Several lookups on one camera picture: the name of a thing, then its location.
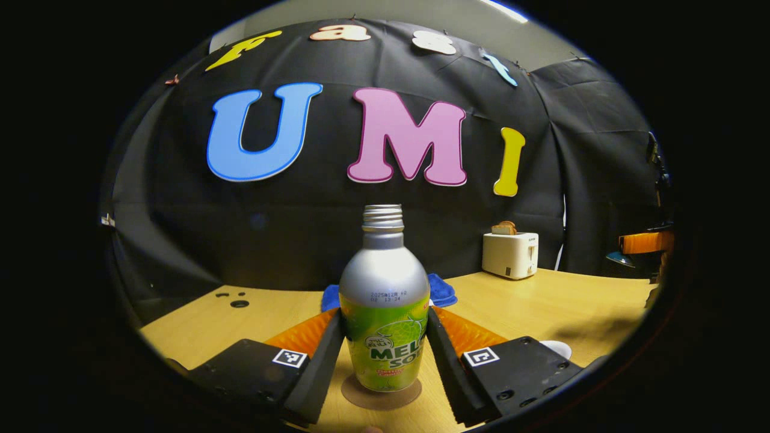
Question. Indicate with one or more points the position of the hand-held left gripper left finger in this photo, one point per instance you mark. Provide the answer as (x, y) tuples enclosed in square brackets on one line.
[(319, 373)]

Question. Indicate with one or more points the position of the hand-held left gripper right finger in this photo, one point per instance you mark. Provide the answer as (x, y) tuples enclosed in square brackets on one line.
[(448, 373)]

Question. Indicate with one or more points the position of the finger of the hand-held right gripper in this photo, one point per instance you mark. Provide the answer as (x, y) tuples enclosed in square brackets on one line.
[(657, 282), (646, 242)]

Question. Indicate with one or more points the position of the dark blue teacup lid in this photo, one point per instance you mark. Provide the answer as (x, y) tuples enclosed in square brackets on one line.
[(619, 259)]

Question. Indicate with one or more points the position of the brown round coaster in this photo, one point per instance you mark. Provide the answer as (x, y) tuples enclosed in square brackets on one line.
[(361, 398)]

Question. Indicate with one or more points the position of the silver green water bottle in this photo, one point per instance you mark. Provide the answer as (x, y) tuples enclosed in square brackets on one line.
[(384, 282)]

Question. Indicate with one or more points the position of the blue folded towel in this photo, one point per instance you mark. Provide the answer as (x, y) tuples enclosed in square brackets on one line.
[(444, 293)]

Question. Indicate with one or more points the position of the white toaster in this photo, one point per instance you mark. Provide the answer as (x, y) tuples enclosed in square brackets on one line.
[(510, 255)]

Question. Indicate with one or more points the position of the bread slice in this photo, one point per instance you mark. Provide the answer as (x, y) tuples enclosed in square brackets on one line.
[(504, 228)]

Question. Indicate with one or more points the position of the black backdrop cloth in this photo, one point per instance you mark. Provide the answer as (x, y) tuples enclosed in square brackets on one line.
[(313, 222)]

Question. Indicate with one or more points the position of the white cloth clip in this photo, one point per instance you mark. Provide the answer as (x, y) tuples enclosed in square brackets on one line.
[(108, 221)]

